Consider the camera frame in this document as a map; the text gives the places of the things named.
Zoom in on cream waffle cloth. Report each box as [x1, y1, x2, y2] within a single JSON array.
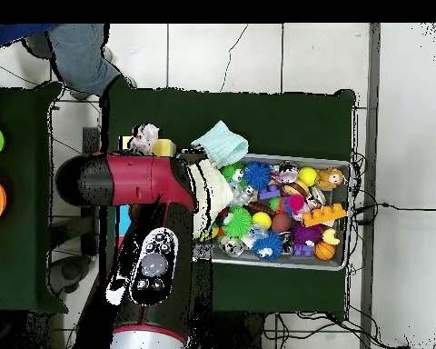
[[186, 158, 234, 241]]

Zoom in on mint green waffle cloth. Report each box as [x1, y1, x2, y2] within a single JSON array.
[[190, 120, 249, 171]]

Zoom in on pale floral cloth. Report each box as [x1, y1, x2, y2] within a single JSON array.
[[128, 122, 161, 155]]

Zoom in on wooden box with three holes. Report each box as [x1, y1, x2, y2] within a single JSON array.
[[113, 135, 177, 255]]

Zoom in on shallow clear mesh bin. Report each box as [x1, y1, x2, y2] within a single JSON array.
[[193, 149, 352, 272]]

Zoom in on green spiky rubber ball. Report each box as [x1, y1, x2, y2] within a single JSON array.
[[222, 205, 253, 239]]

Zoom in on blue spiky rubber ball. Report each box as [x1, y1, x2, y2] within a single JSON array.
[[243, 160, 273, 192]]

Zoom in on yellow tennis ball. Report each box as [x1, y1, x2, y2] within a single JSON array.
[[252, 211, 273, 231]]

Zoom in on small brown football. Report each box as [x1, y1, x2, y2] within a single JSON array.
[[270, 212, 292, 234]]

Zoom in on blue spiky ball with eyes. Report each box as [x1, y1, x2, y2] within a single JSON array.
[[251, 230, 284, 262]]

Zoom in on dark green table cloth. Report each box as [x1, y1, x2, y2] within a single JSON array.
[[98, 75, 356, 316], [0, 80, 68, 314]]

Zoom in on purple fuzzy toy figure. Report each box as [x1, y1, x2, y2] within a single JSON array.
[[291, 223, 325, 257]]

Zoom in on orange plastic toy block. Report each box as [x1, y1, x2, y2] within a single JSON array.
[[301, 202, 348, 228]]

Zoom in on brown plush monkey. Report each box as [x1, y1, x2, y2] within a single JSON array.
[[315, 166, 346, 192]]

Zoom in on small orange basketball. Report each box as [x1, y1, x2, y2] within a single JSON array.
[[314, 241, 336, 262]]

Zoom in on black upright panel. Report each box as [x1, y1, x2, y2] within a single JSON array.
[[81, 126, 101, 257]]

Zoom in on grey rounded object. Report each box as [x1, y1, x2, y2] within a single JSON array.
[[48, 254, 93, 295]]

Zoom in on person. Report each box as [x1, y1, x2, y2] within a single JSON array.
[[0, 23, 137, 102]]

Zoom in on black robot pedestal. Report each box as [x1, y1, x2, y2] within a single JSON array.
[[212, 310, 266, 349]]

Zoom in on black power cable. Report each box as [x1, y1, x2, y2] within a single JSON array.
[[352, 202, 436, 226]]

